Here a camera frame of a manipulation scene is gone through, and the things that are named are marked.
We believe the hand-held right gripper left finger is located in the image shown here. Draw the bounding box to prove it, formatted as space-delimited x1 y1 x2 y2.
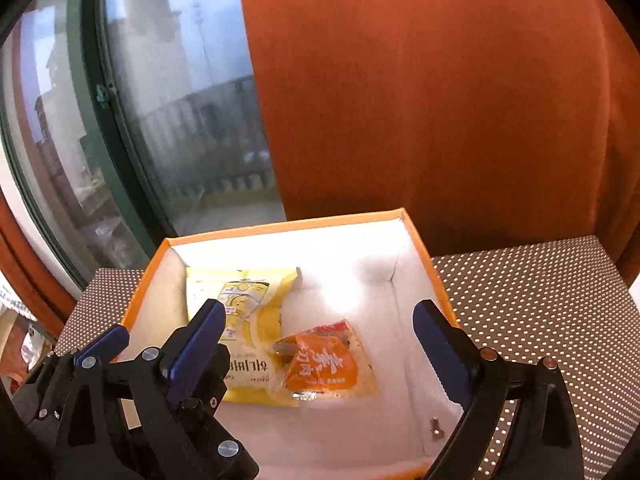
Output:
56 300 228 480

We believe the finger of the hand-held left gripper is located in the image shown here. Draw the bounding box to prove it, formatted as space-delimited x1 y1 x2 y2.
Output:
171 344 260 480
39 324 132 402

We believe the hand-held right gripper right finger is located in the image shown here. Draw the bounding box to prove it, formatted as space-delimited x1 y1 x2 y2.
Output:
412 300 586 480

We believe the yellow snack packet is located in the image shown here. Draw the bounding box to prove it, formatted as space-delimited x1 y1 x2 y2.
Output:
185 266 303 408

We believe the orange snack packet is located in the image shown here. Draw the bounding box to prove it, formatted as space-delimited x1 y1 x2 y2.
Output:
274 320 380 402

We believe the orange cardboard box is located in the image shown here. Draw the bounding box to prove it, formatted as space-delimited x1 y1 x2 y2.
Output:
112 207 468 480

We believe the brown polka dot tablecloth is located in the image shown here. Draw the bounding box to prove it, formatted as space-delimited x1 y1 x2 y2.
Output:
52 235 640 480

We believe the orange curtain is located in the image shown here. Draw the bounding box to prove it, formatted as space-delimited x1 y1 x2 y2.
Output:
235 0 640 286
0 200 68 323

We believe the balcony railing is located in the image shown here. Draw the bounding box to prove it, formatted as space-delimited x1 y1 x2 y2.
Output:
135 75 278 206

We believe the green-framed window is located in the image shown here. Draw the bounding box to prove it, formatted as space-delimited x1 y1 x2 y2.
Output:
0 0 288 291

